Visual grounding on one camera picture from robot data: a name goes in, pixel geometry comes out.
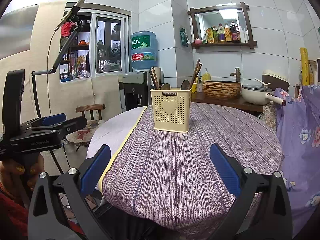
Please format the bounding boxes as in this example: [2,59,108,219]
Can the brown wooden chopstick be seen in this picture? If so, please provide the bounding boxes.
[151,67,160,90]
[188,59,200,90]

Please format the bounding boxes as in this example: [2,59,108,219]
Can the person's left hand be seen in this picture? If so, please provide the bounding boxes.
[1,154,44,197]

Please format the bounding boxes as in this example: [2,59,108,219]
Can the wooden chair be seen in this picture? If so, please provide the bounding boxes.
[66,104,106,151]

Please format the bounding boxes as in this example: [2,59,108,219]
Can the purple floral cloth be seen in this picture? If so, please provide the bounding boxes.
[274,85,319,236]

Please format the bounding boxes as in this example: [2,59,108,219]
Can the purple striped tablecloth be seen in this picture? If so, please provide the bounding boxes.
[96,103,283,239]

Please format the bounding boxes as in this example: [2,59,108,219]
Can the cream frying pan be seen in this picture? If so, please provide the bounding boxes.
[241,85,286,106]

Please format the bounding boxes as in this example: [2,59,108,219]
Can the black water dispenser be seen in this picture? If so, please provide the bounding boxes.
[123,71,152,111]

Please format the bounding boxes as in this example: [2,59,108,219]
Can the woven brown basin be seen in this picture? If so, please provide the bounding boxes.
[202,80,241,99]

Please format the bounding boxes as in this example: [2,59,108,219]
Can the dark wooden counter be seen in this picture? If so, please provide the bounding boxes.
[191,93,263,113]

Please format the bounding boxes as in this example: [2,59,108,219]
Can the phone holder stand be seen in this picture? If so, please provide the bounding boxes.
[31,0,87,118]

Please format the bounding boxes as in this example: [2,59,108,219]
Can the cream rice cooker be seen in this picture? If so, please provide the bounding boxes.
[255,70,289,92]

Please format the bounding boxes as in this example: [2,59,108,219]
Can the cream plastic utensil holder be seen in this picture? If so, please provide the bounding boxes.
[150,88,191,133]

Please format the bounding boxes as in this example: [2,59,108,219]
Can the bronze faucet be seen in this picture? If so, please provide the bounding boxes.
[230,67,241,82]

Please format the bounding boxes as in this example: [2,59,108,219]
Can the yellow cup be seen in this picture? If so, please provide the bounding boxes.
[191,83,197,94]

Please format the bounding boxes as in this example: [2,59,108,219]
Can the yellow soap dispenser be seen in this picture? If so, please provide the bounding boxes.
[202,69,211,82]

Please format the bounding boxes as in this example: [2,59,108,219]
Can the blue water bottle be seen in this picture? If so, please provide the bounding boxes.
[130,31,158,71]

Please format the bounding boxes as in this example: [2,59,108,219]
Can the yellow roll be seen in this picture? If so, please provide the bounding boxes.
[300,47,310,86]

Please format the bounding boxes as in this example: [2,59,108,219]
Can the wooden framed shelf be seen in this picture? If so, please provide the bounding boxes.
[188,2,258,49]

